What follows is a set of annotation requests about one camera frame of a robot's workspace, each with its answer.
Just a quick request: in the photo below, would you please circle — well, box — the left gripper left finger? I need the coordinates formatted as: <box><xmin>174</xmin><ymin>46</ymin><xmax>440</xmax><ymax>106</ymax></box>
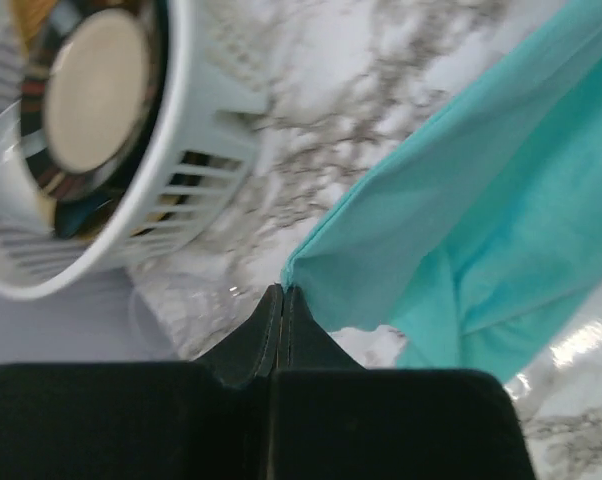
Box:
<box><xmin>194</xmin><ymin>284</ymin><xmax>284</xmax><ymax>389</ymax></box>

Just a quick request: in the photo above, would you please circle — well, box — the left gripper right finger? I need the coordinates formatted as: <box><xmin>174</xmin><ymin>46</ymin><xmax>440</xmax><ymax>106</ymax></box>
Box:
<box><xmin>278</xmin><ymin>287</ymin><xmax>363</xmax><ymax>371</ymax></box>

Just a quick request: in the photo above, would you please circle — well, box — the teal t shirt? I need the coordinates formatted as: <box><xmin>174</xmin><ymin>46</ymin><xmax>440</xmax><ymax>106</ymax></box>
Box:
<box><xmin>282</xmin><ymin>1</ymin><xmax>602</xmax><ymax>382</ymax></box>

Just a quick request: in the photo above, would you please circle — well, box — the dark teal plate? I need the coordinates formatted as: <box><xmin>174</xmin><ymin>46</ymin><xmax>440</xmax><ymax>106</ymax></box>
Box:
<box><xmin>53</xmin><ymin>193</ymin><xmax>122</xmax><ymax>240</ymax></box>

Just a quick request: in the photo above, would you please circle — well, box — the round white dish basket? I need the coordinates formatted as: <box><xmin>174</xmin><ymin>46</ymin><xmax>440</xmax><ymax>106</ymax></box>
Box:
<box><xmin>0</xmin><ymin>1</ymin><xmax>268</xmax><ymax>300</ymax></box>

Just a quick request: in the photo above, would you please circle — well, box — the white bowl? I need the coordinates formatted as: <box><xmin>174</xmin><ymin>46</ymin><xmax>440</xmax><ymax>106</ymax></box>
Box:
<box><xmin>0</xmin><ymin>102</ymin><xmax>56</xmax><ymax>236</ymax></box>

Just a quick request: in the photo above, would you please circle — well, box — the striped rim beige plate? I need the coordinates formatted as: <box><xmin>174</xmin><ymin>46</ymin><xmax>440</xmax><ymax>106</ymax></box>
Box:
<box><xmin>19</xmin><ymin>1</ymin><xmax>169</xmax><ymax>202</ymax></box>

